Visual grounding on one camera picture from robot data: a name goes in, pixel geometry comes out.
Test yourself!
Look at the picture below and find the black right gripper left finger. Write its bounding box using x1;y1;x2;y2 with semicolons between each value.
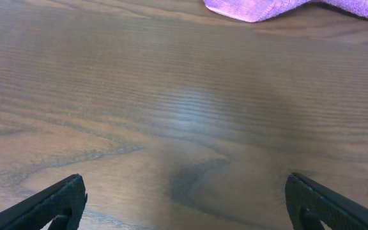
0;174;88;230

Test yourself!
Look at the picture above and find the purple microfiber cloth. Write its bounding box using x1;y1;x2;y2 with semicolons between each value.
204;0;368;23

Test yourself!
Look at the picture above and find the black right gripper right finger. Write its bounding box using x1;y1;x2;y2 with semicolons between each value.
285;172;368;230

